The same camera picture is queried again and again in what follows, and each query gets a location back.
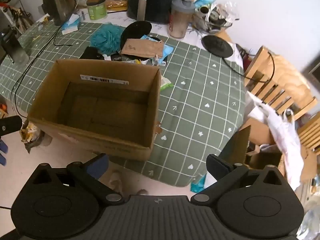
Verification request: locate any clear bowl of clutter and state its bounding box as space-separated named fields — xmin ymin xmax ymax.
xmin=194 ymin=3 xmax=238 ymax=34

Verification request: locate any white plastic bag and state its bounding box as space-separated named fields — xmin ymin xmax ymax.
xmin=246 ymin=91 xmax=304 ymax=191

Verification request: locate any blue tissue pack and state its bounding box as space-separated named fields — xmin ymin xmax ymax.
xmin=61 ymin=14 xmax=81 ymax=35

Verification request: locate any brown cardboard box with flaps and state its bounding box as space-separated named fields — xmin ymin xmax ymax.
xmin=220 ymin=124 xmax=316 ymax=183

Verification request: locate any green labelled jar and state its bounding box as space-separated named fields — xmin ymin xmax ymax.
xmin=86 ymin=0 xmax=108 ymax=20

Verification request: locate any crumpled teal packet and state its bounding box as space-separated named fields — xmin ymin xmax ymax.
xmin=194 ymin=0 xmax=216 ymax=9

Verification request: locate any teal bath loofah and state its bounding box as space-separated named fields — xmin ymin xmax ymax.
xmin=90 ymin=22 xmax=125 ymax=55

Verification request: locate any orange patterned bundle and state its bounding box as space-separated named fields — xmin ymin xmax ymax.
xmin=20 ymin=121 xmax=52 ymax=153

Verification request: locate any metal rack with clutter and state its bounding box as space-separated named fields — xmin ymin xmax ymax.
xmin=0 ymin=0 xmax=33 ymax=34

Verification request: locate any grey lidded shaker bottle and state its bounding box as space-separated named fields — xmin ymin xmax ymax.
xmin=168 ymin=0 xmax=196 ymax=39

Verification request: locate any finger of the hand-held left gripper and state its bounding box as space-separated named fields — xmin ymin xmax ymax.
xmin=0 ymin=139 xmax=8 ymax=166
xmin=0 ymin=116 xmax=23 ymax=136

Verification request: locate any black electric kettle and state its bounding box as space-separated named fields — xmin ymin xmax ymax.
xmin=42 ymin=0 xmax=76 ymax=26

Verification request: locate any green wipes packet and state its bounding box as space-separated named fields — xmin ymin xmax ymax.
xmin=160 ymin=76 xmax=174 ymax=92

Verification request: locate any yellow wipes packet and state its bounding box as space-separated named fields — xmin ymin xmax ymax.
xmin=124 ymin=58 xmax=150 ymax=66

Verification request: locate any wooden rack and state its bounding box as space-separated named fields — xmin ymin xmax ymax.
xmin=244 ymin=45 xmax=318 ymax=120

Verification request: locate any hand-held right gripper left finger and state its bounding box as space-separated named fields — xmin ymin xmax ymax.
xmin=30 ymin=153 xmax=125 ymax=203

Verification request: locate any wooden chair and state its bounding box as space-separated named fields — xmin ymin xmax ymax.
xmin=296 ymin=117 xmax=320 ymax=153

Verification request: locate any light blue packet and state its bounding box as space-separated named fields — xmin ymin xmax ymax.
xmin=140 ymin=35 xmax=162 ymax=43

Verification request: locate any green checked tablecloth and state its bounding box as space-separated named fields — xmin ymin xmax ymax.
xmin=0 ymin=21 xmax=247 ymax=188

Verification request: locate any large cardboard box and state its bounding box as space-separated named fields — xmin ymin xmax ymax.
xmin=26 ymin=59 xmax=163 ymax=162

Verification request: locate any thin black cable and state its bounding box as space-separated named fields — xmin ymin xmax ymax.
xmin=11 ymin=0 xmax=87 ymax=118

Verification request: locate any black kettle base cable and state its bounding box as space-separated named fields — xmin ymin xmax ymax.
xmin=223 ymin=51 xmax=275 ymax=83

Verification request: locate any black monitor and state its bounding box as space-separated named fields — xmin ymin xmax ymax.
xmin=301 ymin=55 xmax=320 ymax=81

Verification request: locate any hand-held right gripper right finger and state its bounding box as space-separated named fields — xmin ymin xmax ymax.
xmin=191 ymin=154 xmax=290 ymax=203

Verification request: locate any brown paper pouch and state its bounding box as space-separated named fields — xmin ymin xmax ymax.
xmin=121 ymin=39 xmax=165 ymax=59

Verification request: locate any blue wipes packet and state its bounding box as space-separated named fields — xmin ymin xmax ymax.
xmin=154 ymin=44 xmax=174 ymax=66

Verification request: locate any black round kettle base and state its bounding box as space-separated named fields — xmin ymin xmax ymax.
xmin=201 ymin=35 xmax=234 ymax=57

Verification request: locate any black round disc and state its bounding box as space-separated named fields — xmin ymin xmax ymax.
xmin=121 ymin=21 xmax=153 ymax=51

